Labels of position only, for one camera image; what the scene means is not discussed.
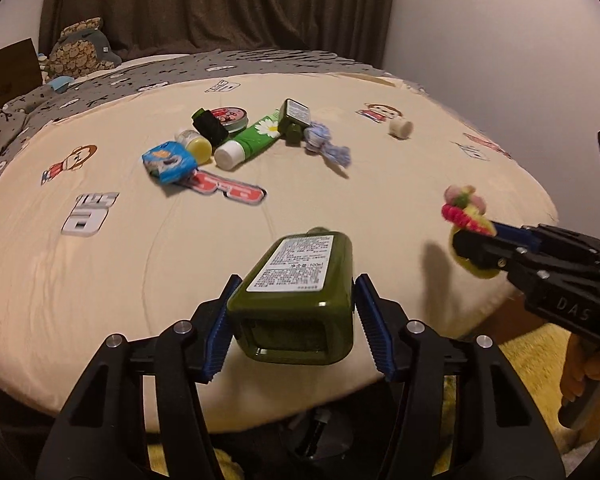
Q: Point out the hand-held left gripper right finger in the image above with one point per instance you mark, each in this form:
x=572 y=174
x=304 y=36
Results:
x=376 y=332

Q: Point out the small black bottle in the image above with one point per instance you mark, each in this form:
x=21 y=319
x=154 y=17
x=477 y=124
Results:
x=209 y=125

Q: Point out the red round tin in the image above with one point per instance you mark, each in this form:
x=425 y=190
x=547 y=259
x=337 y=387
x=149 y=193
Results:
x=234 y=117

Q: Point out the yellow fluffy rug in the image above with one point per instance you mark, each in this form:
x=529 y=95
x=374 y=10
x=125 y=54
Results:
x=535 y=360

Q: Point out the patterned plush toy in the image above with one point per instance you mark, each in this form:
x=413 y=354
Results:
x=77 y=52

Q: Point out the wooden headboard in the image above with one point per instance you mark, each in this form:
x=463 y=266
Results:
x=7 y=75

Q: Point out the small green labelled bottle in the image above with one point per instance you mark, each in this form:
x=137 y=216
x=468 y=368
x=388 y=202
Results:
x=294 y=117

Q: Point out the large green labelled bottle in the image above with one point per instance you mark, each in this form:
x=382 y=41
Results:
x=292 y=290

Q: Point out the person's right hand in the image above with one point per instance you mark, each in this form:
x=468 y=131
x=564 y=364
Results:
x=577 y=367

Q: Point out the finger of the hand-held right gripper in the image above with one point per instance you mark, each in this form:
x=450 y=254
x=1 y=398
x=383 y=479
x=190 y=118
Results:
x=482 y=252
x=512 y=232

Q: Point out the black trash bin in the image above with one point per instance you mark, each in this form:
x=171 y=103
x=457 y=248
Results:
x=320 y=432

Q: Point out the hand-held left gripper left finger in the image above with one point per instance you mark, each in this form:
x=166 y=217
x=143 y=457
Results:
x=219 y=332

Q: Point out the small yellow plush toy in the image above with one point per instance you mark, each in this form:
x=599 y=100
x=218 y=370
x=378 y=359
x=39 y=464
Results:
x=461 y=210

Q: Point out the white pillow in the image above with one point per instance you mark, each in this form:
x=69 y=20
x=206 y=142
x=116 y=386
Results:
x=150 y=60

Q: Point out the dark brown curtain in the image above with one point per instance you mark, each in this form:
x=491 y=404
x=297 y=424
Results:
x=230 y=5

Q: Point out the small white jar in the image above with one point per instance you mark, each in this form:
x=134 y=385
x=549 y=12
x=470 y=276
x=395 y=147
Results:
x=400 y=128

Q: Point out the small blue cushion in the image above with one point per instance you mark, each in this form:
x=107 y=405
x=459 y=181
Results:
x=60 y=83

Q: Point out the cream printed blanket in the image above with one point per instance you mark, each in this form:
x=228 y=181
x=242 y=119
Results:
x=105 y=260

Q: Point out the green daisy tube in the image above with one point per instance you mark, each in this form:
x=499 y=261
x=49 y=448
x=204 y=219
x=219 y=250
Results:
x=252 y=140

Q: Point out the small yellow jar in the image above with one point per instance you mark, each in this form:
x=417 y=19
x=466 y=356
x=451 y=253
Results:
x=200 y=150

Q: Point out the grey printed blanket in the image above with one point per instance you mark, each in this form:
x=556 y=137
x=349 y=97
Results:
x=105 y=85

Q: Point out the blue snack packet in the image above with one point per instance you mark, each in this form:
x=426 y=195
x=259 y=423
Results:
x=170 y=162

